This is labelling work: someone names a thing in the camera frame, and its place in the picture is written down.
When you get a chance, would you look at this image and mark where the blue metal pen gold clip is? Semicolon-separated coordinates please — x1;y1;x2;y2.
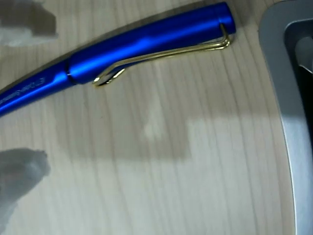
0;1;237;118

